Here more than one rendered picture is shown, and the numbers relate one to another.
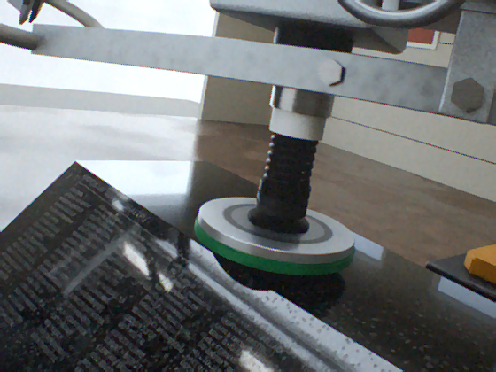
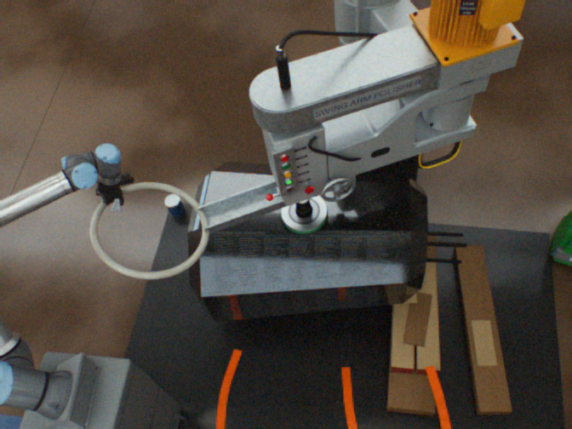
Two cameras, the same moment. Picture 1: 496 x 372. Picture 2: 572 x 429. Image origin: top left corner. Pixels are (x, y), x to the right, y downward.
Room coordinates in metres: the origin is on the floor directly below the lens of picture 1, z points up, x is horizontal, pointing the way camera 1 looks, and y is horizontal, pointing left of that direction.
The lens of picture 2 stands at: (-0.52, 0.78, 3.17)
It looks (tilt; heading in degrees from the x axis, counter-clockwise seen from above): 58 degrees down; 328
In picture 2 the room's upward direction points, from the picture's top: 11 degrees counter-clockwise
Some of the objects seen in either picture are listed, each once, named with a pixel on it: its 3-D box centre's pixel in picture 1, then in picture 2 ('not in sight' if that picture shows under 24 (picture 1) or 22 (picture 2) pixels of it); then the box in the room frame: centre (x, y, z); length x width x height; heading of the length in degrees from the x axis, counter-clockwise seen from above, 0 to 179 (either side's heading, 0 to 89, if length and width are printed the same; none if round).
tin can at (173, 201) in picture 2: not in sight; (174, 205); (1.67, 0.22, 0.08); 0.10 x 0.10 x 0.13
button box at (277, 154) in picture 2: not in sight; (286, 171); (0.55, 0.06, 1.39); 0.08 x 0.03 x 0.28; 66
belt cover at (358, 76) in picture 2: not in sight; (380, 72); (0.48, -0.37, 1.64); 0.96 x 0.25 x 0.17; 66
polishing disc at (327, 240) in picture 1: (277, 226); (304, 211); (0.63, -0.05, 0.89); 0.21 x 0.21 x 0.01
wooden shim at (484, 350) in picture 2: not in sight; (483, 342); (-0.27, -0.45, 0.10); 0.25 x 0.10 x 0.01; 136
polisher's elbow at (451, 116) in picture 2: not in sight; (448, 99); (0.36, -0.65, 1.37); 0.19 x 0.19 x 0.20
